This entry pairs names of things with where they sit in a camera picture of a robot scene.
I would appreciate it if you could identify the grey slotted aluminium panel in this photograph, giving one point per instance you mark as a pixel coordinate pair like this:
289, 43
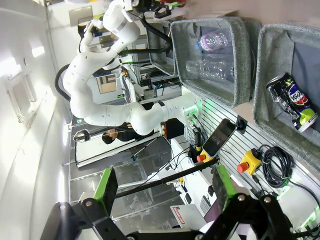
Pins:
225, 112

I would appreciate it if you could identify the yellow emergency stop button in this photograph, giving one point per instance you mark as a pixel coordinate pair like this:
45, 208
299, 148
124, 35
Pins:
203, 156
250, 160

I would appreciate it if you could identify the background person in black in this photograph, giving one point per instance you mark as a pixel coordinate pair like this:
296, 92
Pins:
112, 136

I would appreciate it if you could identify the clear crushed plastic bottle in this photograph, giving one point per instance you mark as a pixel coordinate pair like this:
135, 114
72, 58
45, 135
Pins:
207, 70

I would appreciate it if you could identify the black phone holder pole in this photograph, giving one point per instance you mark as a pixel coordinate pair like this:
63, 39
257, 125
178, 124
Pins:
162, 180

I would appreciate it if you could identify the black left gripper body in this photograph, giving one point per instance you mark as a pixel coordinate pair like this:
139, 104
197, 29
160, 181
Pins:
145, 5

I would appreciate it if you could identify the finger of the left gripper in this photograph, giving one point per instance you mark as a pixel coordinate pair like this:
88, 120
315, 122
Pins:
162, 12
172, 3

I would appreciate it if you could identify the white box with red print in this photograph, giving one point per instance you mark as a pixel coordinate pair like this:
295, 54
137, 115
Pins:
187, 215

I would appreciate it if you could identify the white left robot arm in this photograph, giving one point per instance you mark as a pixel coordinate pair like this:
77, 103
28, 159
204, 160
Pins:
82, 75

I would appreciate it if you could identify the crushed black drink can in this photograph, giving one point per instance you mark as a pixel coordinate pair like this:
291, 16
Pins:
292, 100

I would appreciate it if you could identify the grey fabric basket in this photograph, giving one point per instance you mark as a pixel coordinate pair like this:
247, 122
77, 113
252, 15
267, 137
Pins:
160, 57
272, 62
240, 62

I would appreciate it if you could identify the background computer monitor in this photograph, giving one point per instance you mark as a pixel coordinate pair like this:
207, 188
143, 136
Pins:
106, 83

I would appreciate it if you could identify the white ventilation grille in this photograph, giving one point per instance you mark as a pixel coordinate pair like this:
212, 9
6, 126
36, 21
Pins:
22, 97

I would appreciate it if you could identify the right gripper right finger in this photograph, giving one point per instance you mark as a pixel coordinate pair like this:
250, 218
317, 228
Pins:
223, 190

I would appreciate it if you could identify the plastic bottle with pink label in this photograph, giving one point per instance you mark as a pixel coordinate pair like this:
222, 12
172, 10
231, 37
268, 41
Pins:
212, 41

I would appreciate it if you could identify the black smartphone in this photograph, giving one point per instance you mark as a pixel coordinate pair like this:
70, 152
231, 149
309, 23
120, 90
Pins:
220, 137

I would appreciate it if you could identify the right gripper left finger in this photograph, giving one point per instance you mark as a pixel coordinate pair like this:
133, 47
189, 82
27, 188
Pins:
106, 190

